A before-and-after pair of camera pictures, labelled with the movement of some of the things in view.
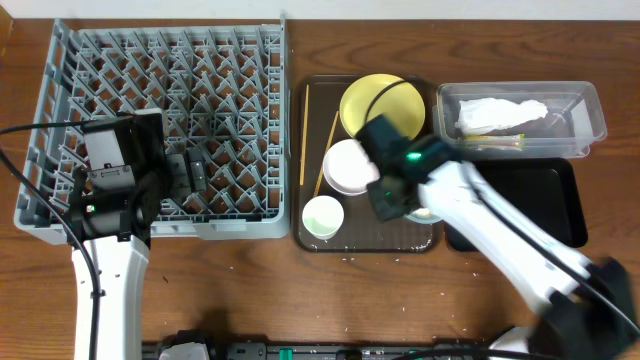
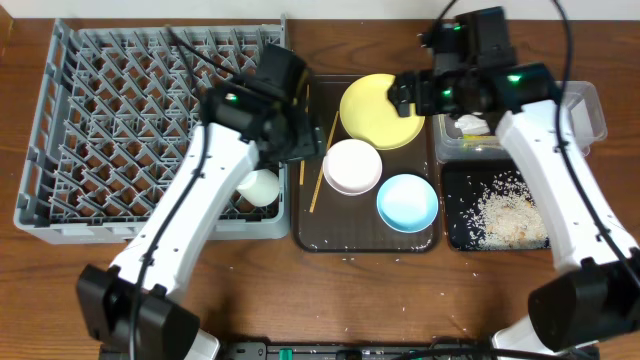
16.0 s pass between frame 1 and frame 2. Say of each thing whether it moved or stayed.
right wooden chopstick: stayed
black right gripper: moved
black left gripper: moved
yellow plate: stayed
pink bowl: stayed
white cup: moved
